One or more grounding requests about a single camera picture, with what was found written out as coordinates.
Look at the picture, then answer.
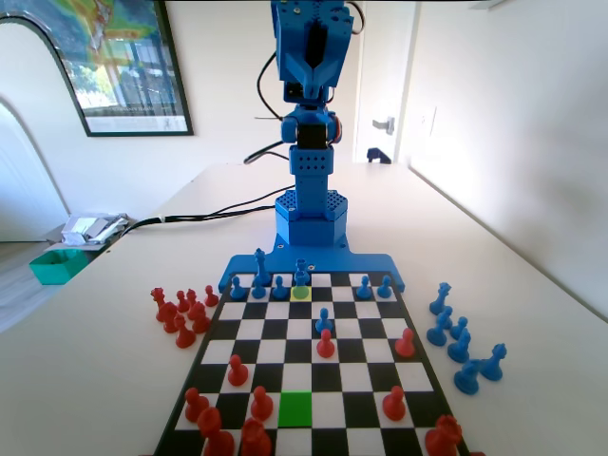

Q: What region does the red white black servo wire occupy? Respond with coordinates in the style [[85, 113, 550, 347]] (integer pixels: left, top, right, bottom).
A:
[[350, 0, 368, 37]]

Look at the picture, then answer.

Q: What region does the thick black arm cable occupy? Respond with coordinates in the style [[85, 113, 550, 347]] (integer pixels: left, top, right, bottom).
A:
[[257, 49, 286, 120]]

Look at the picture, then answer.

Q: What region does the black and white chessboard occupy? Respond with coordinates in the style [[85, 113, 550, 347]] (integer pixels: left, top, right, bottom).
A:
[[151, 271, 472, 456]]

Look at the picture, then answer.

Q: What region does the red piece corner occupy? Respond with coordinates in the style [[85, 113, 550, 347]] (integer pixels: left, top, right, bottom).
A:
[[425, 414, 463, 456]]

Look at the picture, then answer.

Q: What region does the black table cable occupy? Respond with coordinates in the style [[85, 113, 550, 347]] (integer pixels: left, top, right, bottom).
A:
[[106, 206, 279, 253], [106, 187, 289, 253]]

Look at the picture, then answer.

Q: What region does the white arched furniture panel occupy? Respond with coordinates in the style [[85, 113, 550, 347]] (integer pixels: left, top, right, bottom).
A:
[[0, 16, 72, 243]]

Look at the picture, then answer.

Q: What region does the white door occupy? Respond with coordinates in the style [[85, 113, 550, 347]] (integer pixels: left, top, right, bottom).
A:
[[359, 0, 419, 165]]

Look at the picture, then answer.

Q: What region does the red chess queen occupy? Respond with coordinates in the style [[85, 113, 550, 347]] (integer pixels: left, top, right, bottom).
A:
[[150, 287, 170, 322]]

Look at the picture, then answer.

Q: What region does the teal plastic bin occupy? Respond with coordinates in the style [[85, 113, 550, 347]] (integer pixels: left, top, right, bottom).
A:
[[28, 250, 89, 286]]

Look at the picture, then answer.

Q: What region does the blue chess queen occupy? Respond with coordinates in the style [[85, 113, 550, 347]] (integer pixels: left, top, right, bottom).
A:
[[479, 344, 508, 382]]

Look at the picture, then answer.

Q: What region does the blue chess piece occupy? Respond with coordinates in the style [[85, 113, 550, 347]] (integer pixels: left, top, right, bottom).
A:
[[447, 330, 472, 365], [426, 307, 453, 347], [429, 282, 452, 315], [453, 359, 484, 395]]

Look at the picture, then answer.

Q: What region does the black looped cable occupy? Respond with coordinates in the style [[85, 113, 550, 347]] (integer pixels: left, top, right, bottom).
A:
[[242, 140, 292, 165]]

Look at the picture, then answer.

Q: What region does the framed map poster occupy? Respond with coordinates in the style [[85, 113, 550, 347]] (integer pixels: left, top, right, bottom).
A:
[[0, 0, 195, 138]]

